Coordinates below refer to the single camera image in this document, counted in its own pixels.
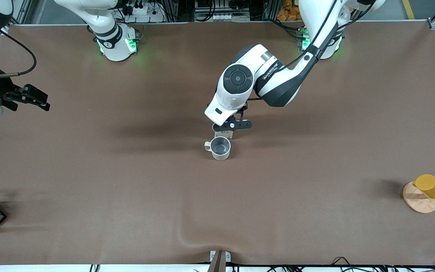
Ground black floor cables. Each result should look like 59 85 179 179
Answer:
233 256 435 272

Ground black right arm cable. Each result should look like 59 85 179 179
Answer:
0 28 38 78

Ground bag of orange snacks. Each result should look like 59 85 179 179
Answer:
276 0 305 22

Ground white power strip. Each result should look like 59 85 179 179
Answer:
121 3 166 23

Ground round wooden cup stand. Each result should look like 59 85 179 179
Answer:
403 181 435 214

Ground grey ceramic mug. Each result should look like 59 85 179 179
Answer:
204 136 232 161

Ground yellow plastic cup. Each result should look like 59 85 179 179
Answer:
413 174 435 200

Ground grey metal camera bracket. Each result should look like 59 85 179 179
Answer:
207 250 232 272

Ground brown table cover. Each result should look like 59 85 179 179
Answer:
0 21 435 266

